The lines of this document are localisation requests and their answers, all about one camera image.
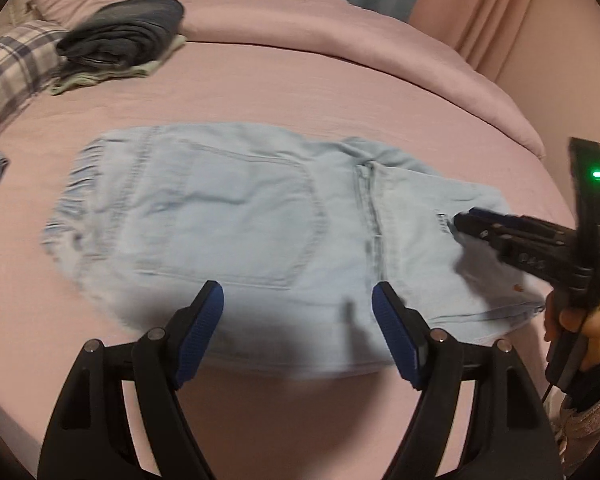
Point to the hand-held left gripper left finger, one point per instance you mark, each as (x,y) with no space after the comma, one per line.
(200,335)

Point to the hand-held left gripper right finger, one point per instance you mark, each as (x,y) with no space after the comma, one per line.
(397,335)

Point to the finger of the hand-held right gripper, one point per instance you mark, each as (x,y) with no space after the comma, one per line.
(487,217)
(472,227)

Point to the light blue jeans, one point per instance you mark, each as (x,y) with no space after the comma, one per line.
(230,210)

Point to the person's right forearm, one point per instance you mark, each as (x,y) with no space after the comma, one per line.
(595,410)

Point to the person's right hand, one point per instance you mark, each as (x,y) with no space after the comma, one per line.
(597,330)

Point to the pink curtain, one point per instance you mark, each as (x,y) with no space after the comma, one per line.
(480,10)

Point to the pink bed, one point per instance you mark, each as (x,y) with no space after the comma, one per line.
(280,100)

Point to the pink duvet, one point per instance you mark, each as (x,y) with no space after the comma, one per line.
(330,35)

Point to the folded light green cloth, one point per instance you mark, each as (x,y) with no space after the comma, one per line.
(80,82)

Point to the folded dark jeans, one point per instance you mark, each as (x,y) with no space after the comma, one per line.
(125,30)

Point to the plaid folded cloth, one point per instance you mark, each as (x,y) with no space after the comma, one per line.
(10,70)

